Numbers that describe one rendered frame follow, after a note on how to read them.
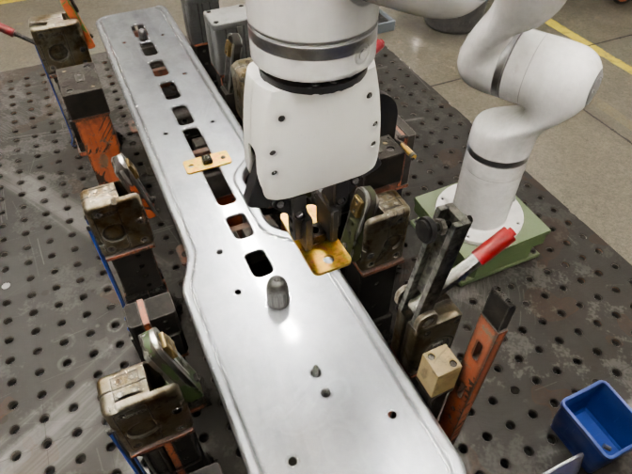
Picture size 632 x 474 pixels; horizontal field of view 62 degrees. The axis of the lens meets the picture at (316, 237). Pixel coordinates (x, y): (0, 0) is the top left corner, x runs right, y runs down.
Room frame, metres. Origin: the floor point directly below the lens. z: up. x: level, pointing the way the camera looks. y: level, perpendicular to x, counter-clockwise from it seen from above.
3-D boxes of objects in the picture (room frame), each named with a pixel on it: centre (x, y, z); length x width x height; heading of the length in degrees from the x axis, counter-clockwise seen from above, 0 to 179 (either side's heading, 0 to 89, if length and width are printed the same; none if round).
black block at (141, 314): (0.44, 0.24, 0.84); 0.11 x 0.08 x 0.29; 115
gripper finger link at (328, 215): (0.34, -0.02, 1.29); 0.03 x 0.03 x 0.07; 25
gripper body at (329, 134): (0.33, 0.00, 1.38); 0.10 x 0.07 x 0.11; 115
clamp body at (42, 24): (1.21, 0.61, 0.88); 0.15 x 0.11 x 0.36; 115
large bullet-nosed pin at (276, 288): (0.45, 0.05, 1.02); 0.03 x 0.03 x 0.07
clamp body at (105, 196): (0.63, 0.33, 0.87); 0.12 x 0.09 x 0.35; 115
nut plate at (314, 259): (0.33, 0.00, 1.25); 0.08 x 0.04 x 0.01; 25
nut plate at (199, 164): (0.76, 0.20, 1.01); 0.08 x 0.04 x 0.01; 115
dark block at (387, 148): (0.64, -0.09, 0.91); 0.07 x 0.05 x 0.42; 115
